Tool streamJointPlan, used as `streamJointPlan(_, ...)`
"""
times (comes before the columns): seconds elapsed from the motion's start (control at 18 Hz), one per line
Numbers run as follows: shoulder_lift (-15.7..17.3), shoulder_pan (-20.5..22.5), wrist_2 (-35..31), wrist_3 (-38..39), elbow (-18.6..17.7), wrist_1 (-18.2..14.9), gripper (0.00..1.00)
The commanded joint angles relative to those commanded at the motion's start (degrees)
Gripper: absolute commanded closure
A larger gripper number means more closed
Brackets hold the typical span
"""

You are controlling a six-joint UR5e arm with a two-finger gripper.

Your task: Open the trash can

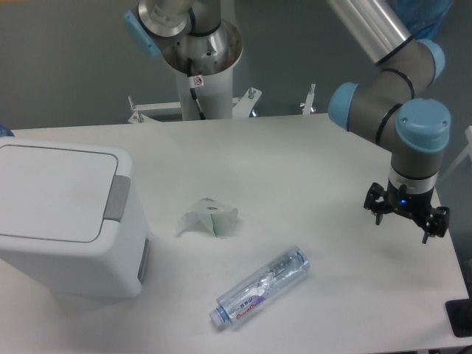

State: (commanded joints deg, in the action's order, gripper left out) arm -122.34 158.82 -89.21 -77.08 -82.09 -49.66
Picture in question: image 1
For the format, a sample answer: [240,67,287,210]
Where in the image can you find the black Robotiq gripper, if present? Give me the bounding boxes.
[364,181,450,244]

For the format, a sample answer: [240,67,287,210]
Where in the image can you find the white push-button trash can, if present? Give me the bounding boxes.
[1,137,150,298]

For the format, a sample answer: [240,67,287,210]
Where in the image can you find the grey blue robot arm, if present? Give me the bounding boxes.
[123,1,451,238]

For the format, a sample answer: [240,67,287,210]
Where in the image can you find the black device at table edge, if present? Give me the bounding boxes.
[445,299,471,338]

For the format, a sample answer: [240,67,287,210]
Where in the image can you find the clear plastic water bottle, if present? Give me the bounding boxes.
[209,246,310,330]

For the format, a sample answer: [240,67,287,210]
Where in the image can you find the blue plastic bag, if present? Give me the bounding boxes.
[387,0,454,40]

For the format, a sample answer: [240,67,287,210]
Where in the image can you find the blue object at left edge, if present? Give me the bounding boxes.
[0,124,14,137]

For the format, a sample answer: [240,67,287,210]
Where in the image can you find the white frame at right edge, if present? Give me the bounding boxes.
[439,125,472,182]

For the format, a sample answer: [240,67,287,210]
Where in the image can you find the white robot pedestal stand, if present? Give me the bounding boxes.
[127,18,319,125]

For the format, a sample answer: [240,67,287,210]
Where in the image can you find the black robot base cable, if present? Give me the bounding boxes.
[186,58,207,120]

